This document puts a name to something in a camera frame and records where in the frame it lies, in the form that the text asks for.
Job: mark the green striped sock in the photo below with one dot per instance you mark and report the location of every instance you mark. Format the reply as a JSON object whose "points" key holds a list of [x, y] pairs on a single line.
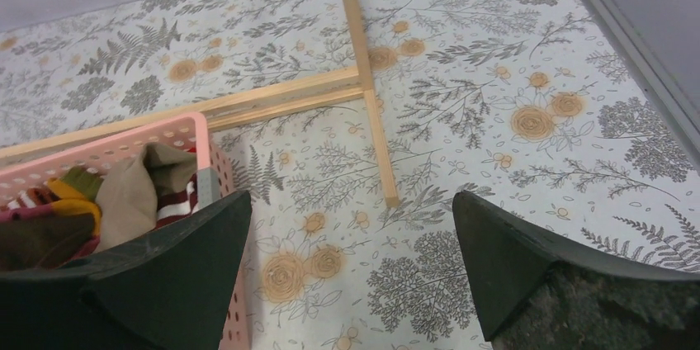
{"points": [[83, 181]]}

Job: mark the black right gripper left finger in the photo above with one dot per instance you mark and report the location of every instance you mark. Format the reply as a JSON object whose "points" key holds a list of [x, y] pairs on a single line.
{"points": [[174, 288]]}

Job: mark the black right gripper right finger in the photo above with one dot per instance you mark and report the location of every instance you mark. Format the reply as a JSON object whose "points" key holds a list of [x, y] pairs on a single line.
{"points": [[535, 289]]}

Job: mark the pink plastic basket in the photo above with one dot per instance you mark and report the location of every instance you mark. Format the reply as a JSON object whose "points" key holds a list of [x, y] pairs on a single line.
{"points": [[185, 132]]}

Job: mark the dark brown sock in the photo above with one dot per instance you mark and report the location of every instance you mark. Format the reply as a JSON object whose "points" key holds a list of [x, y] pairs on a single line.
{"points": [[43, 242]]}

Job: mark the wooden clothes rack frame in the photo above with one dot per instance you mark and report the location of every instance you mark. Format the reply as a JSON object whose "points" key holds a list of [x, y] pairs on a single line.
{"points": [[263, 103]]}

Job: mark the grey sock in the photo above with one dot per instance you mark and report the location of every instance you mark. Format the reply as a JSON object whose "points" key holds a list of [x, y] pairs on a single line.
{"points": [[30, 198], [144, 193]]}

